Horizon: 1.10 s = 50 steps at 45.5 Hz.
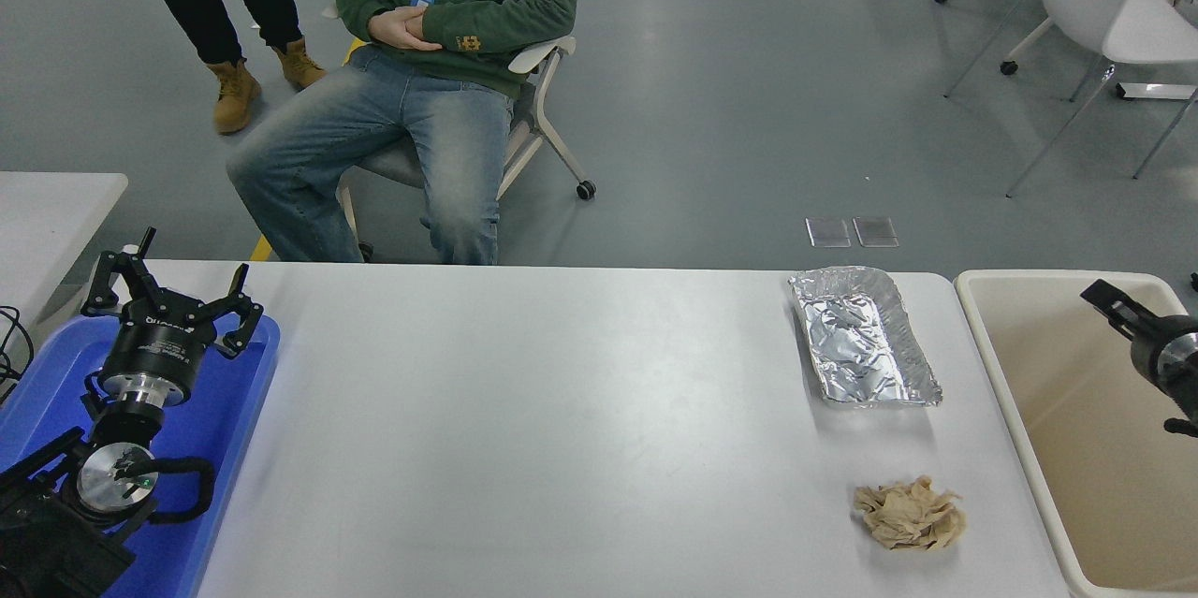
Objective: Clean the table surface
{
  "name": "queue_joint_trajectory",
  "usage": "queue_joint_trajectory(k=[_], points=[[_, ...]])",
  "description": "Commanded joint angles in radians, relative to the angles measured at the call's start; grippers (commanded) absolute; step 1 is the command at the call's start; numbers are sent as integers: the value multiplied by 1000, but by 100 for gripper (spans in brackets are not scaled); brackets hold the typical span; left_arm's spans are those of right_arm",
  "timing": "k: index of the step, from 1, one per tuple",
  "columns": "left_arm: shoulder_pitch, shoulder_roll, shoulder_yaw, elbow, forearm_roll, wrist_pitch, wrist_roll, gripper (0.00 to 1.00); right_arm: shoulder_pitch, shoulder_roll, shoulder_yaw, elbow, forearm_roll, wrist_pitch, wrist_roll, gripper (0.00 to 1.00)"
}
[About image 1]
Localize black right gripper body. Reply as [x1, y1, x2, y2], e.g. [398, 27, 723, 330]
[1130, 315, 1198, 384]

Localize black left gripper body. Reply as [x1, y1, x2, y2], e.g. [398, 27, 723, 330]
[100, 301, 219, 396]

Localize silver foil tray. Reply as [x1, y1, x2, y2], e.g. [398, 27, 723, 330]
[788, 266, 944, 409]

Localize tan paper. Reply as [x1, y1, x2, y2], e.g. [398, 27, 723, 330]
[852, 474, 969, 552]

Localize person's right hand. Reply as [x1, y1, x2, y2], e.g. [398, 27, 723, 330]
[368, 8, 445, 52]

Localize person's left hand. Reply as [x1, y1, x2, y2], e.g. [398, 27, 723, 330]
[398, 6, 443, 38]

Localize blue plastic tray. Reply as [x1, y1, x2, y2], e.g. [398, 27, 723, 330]
[0, 313, 282, 598]

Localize white side table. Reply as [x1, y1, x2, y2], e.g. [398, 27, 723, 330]
[0, 171, 130, 342]

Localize large pale plastic bin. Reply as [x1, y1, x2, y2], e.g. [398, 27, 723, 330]
[953, 270, 1198, 598]

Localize white table foot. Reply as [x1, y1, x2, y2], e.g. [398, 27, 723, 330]
[1116, 81, 1198, 102]

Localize metal floor plate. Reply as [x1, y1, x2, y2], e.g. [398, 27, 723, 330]
[853, 216, 900, 248]
[806, 217, 853, 249]

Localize grey office chair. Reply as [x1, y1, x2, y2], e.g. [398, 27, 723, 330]
[321, 3, 598, 264]

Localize black cables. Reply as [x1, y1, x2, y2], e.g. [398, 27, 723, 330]
[0, 305, 37, 404]

